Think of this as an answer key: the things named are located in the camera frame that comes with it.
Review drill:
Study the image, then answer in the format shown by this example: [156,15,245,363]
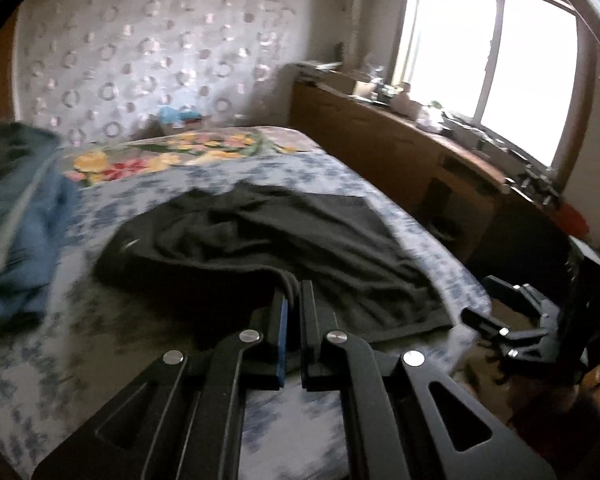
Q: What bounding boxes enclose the black pants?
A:
[94,182,452,344]

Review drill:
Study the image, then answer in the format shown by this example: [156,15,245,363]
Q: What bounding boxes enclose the wooden sideboard cabinet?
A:
[289,81,564,261]

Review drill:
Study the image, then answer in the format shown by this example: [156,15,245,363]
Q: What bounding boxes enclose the clutter on cabinet top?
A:
[289,61,560,207]

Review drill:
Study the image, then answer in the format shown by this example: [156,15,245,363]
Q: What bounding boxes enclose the blue floral bed sheet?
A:
[0,148,492,480]

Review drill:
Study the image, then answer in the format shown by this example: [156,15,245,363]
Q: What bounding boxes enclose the colourful floral blanket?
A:
[59,126,320,188]

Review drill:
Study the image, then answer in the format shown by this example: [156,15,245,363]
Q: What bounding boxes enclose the blue denim jeans pile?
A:
[0,122,78,326]

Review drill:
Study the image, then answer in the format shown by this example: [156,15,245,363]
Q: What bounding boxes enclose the blue item in box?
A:
[158,106,204,131]

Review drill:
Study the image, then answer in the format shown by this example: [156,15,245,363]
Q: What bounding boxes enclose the circle patterned curtain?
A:
[12,0,311,146]

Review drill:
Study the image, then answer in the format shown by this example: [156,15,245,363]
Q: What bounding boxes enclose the window with white frame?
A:
[391,0,595,188]

